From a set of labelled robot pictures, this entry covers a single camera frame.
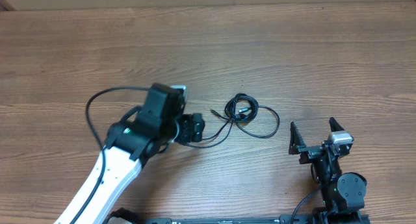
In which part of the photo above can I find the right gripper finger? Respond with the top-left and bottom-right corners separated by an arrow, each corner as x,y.
329,117 -> 344,132
289,121 -> 306,155

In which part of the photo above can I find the black usb cable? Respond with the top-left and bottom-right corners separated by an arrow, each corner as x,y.
224,93 -> 281,140

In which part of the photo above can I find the black usb cable split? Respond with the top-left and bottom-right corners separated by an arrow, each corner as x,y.
185,109 -> 235,149

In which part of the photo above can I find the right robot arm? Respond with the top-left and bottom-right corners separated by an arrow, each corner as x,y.
289,117 -> 370,223

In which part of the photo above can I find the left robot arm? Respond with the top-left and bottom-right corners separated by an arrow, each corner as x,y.
56,83 -> 205,224

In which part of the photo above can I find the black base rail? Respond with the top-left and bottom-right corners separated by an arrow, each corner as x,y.
144,214 -> 316,224

